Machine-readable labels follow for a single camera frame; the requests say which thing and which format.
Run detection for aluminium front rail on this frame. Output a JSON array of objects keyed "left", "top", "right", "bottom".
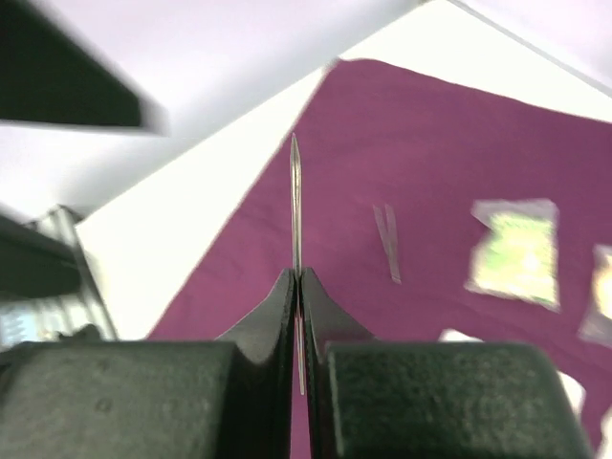
[{"left": 1, "top": 206, "right": 119, "bottom": 349}]

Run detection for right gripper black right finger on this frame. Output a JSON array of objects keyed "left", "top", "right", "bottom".
[{"left": 299, "top": 269, "right": 593, "bottom": 458}]

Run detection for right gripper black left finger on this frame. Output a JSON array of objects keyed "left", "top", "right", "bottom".
[{"left": 1, "top": 271, "right": 295, "bottom": 458}]

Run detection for beige gauze packet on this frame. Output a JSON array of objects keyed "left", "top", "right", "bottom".
[{"left": 579, "top": 245, "right": 611, "bottom": 348}]

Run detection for steel tweezers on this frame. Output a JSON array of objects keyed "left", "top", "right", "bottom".
[
  {"left": 373, "top": 205, "right": 402, "bottom": 284},
  {"left": 290, "top": 133, "right": 306, "bottom": 395}
]

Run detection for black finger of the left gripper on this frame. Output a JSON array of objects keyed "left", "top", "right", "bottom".
[{"left": 1, "top": 1, "right": 165, "bottom": 134}]

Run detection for purple cloth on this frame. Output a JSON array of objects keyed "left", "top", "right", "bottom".
[{"left": 147, "top": 57, "right": 612, "bottom": 453}]

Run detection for green gauze packet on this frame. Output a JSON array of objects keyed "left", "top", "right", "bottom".
[{"left": 465, "top": 199, "right": 559, "bottom": 311}]

